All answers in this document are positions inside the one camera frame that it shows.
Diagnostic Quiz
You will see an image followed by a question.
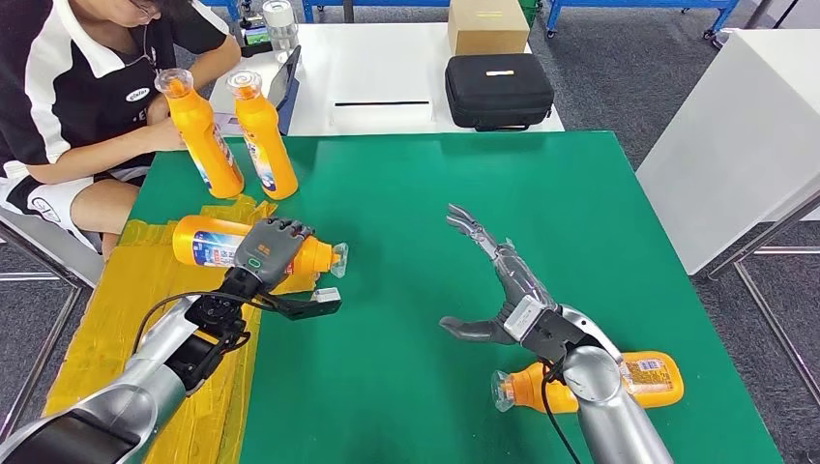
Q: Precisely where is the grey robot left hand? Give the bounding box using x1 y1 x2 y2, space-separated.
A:
232 217 315 296

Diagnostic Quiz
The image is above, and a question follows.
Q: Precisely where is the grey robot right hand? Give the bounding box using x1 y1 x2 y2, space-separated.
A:
438 203 559 347

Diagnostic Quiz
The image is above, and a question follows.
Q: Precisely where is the clear water jar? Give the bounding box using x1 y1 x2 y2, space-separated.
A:
261 0 301 64

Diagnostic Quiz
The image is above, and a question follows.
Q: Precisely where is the person's right hand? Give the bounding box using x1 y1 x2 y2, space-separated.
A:
143 96 190 153

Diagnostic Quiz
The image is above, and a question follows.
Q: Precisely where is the yellow tape patch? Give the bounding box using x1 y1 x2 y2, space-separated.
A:
41 194 322 464

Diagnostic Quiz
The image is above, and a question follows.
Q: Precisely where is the tablet in blue case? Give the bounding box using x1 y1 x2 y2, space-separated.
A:
266 44 303 136

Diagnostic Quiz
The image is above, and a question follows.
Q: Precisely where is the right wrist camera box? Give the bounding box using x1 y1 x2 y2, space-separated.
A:
502 294 547 344

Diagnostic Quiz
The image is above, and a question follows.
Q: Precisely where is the silver metal table frame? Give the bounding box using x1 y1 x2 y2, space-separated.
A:
704 191 820 411

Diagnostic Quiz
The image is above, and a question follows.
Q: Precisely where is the person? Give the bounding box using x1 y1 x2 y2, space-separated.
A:
0 0 244 257

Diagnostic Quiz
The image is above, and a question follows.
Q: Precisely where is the brown cardboard box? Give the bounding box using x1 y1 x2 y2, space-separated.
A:
447 0 532 57

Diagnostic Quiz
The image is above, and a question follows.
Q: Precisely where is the black zipped carrying case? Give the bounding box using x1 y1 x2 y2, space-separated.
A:
444 52 556 132

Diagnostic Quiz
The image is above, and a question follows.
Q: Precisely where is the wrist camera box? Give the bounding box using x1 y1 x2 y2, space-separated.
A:
502 294 547 344
255 286 344 322

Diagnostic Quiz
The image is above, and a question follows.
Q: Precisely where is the white desk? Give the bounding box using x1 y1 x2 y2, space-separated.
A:
208 22 567 136

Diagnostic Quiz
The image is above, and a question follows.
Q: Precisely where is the orange bottle with clear cap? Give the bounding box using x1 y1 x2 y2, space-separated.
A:
155 68 246 200
226 69 300 202
171 215 350 279
490 350 686 416

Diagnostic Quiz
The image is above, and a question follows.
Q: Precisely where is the blue wheeled cart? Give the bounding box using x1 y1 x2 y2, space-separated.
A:
544 0 742 41

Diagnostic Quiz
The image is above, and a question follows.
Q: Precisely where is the blue metal frame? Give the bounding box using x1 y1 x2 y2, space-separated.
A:
201 0 245 23

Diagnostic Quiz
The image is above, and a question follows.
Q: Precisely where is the blue metal rack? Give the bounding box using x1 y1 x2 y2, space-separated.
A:
301 0 451 25

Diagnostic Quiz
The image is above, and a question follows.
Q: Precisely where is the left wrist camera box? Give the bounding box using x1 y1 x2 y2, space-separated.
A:
255 286 344 322

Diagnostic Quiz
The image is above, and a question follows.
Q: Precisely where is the small black green device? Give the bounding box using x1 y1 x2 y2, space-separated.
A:
240 17 276 59

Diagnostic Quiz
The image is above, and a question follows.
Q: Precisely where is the pale purple handheld device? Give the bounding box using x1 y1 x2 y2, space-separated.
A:
212 112 244 136

